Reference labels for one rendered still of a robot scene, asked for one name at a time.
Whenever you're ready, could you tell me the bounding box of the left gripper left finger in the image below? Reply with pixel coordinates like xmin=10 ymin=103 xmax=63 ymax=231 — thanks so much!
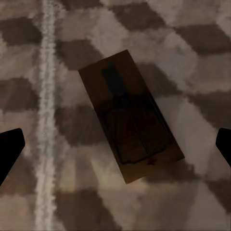
xmin=0 ymin=128 xmax=25 ymax=186

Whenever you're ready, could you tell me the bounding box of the mousetrap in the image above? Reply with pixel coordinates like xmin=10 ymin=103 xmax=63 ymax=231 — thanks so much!
xmin=78 ymin=50 xmax=185 ymax=184

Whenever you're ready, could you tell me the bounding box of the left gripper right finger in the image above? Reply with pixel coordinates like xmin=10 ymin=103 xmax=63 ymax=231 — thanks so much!
xmin=216 ymin=128 xmax=231 ymax=166

